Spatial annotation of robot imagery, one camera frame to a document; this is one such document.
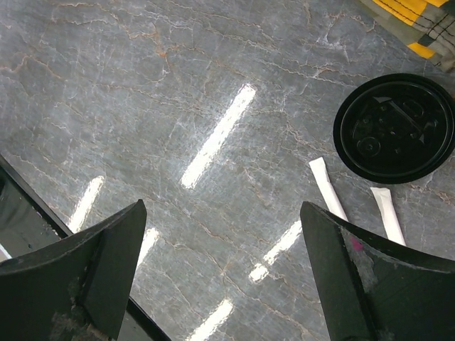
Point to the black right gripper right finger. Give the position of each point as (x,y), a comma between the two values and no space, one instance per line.
(371,288)

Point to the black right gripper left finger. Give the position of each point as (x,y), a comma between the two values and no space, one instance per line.
(77,288)

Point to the black plastic cup lid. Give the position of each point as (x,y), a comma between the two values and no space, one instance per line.
(395,128)

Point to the white wrapped straw right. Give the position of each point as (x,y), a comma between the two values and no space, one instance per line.
(389,218)

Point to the white wrapped straw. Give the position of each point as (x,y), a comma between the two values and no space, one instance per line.
(389,218)
(318,168)

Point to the white wrapped straw left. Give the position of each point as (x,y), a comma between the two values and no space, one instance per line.
(318,168)

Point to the camouflage folded cloth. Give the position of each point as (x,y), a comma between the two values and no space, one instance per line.
(425,27)

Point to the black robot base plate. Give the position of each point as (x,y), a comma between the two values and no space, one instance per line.
(28,224)

